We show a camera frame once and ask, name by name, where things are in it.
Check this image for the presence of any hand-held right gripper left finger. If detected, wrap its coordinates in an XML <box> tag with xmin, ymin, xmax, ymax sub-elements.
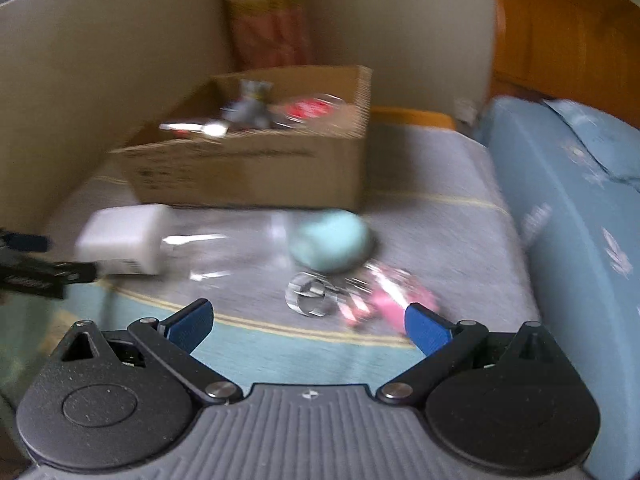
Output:
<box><xmin>49</xmin><ymin>298</ymin><xmax>245</xmax><ymax>407</ymax></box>

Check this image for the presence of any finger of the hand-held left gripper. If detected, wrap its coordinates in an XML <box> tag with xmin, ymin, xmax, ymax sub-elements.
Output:
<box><xmin>0</xmin><ymin>229</ymin><xmax>54</xmax><ymax>256</ymax></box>
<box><xmin>0</xmin><ymin>255</ymin><xmax>99</xmax><ymax>301</ymax></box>

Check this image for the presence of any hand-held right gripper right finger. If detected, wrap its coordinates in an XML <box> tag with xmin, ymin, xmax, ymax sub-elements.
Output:
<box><xmin>375</xmin><ymin>302</ymin><xmax>562</xmax><ymax>406</ymax></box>

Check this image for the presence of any small pink glass bottle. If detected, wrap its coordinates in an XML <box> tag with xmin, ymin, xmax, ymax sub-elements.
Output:
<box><xmin>344</xmin><ymin>262</ymin><xmax>441</xmax><ymax>329</ymax></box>

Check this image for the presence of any white plastic box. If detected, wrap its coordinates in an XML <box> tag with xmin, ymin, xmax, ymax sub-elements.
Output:
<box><xmin>74</xmin><ymin>203</ymin><xmax>174</xmax><ymax>277</ymax></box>

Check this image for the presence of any cardboard box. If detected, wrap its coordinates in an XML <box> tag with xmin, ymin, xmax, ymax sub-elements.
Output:
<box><xmin>109</xmin><ymin>64</ymin><xmax>374</xmax><ymax>211</ymax></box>

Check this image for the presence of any capsule bottle with silver cap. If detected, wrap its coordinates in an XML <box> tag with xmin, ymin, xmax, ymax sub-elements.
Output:
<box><xmin>159</xmin><ymin>119</ymin><xmax>229</xmax><ymax>139</ymax></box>

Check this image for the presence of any grey animal figurine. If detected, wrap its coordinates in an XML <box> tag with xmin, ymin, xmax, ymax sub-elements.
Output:
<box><xmin>222</xmin><ymin>79</ymin><xmax>274</xmax><ymax>129</ymax></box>

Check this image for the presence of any clear case with red label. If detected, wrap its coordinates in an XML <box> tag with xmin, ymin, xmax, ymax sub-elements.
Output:
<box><xmin>269</xmin><ymin>92</ymin><xmax>346</xmax><ymax>126</ymax></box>

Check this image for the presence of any small clear round container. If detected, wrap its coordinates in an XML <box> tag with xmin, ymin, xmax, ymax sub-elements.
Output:
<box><xmin>284</xmin><ymin>270</ymin><xmax>346</xmax><ymax>319</ymax></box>

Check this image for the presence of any mint green oval case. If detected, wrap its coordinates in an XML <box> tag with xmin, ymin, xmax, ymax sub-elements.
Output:
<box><xmin>288</xmin><ymin>209</ymin><xmax>374</xmax><ymax>275</ymax></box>

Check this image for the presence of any blue floral bed sheet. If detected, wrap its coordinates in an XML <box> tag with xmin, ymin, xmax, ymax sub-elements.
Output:
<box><xmin>474</xmin><ymin>95</ymin><xmax>640</xmax><ymax>480</ymax></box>

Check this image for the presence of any wooden nightstand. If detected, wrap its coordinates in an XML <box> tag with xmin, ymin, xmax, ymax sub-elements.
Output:
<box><xmin>369</xmin><ymin>106</ymin><xmax>456</xmax><ymax>131</ymax></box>

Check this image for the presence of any blue floral pillow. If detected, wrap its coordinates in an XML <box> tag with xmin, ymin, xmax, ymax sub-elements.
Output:
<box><xmin>542</xmin><ymin>97</ymin><xmax>640</xmax><ymax>181</ymax></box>

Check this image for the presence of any pink patterned curtain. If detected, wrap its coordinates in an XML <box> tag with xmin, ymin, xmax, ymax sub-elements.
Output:
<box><xmin>219</xmin><ymin>0</ymin><xmax>314</xmax><ymax>74</ymax></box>

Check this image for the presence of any wooden headboard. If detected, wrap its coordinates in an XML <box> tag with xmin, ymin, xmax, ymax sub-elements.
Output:
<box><xmin>487</xmin><ymin>0</ymin><xmax>640</xmax><ymax>126</ymax></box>

